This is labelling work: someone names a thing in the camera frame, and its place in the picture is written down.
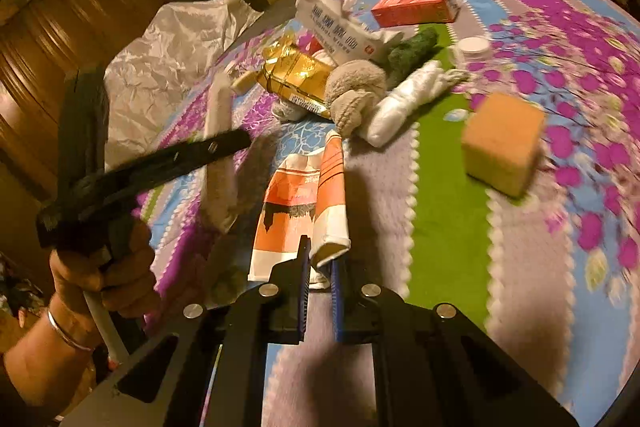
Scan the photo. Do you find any small yellow block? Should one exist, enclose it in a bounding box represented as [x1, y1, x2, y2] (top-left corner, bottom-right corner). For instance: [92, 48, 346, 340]
[229, 69, 259, 96]

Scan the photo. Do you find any orange white paper bag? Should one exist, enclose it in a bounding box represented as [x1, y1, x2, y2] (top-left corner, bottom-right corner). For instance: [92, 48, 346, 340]
[247, 151, 322, 290]

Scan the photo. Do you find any silver plastic bag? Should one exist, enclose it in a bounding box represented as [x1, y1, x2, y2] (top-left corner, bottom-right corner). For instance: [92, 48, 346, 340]
[102, 0, 264, 170]

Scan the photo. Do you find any floral bed sheet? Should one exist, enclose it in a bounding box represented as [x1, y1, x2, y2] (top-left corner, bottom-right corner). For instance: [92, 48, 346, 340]
[131, 0, 640, 427]

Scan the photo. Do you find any yellow sponge block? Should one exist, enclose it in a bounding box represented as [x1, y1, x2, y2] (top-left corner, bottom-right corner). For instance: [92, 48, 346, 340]
[460, 93, 547, 199]

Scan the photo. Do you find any silver bracelet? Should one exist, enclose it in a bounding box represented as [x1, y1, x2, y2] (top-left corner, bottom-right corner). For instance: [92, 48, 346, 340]
[46, 307, 97, 353]

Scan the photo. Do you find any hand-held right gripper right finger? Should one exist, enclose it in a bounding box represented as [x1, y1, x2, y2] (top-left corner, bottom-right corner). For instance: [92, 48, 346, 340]
[330, 257, 581, 427]

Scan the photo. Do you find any person's left forearm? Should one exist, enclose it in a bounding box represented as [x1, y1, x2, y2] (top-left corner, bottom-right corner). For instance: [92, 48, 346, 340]
[0, 307, 108, 425]

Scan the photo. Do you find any small grey fuzzy cloth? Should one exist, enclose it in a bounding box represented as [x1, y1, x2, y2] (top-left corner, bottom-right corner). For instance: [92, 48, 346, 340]
[272, 99, 307, 124]

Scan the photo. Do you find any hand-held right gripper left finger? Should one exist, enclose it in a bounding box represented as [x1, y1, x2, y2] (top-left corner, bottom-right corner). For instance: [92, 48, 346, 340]
[60, 234, 312, 427]

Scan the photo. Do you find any person's left hand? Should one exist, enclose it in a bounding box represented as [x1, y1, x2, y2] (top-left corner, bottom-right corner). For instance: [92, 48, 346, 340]
[47, 218, 162, 345]

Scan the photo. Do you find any beige long sock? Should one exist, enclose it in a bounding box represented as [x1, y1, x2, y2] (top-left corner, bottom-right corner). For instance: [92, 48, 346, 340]
[199, 72, 242, 235]

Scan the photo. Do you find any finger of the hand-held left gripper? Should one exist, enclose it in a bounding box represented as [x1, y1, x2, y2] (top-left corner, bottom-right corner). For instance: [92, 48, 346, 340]
[100, 128, 254, 208]

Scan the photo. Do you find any wooden wardrobe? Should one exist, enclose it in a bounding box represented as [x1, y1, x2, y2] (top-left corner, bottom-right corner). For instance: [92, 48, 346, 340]
[0, 0, 172, 228]

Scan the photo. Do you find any gold foil packet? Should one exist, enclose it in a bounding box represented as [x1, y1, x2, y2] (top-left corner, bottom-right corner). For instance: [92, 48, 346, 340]
[255, 34, 337, 120]

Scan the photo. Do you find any white sock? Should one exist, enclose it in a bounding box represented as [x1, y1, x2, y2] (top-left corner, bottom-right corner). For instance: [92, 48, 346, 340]
[366, 60, 472, 148]

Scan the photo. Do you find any red cardboard box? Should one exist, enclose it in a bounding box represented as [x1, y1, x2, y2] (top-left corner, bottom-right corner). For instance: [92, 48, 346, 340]
[370, 0, 460, 29]

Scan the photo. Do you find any orange white paper carton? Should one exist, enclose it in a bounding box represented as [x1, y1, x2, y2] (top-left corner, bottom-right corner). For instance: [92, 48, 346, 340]
[309, 131, 352, 269]

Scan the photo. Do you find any grey fuzzy sock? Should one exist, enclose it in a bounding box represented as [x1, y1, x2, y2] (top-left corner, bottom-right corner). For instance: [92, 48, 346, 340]
[323, 59, 389, 138]

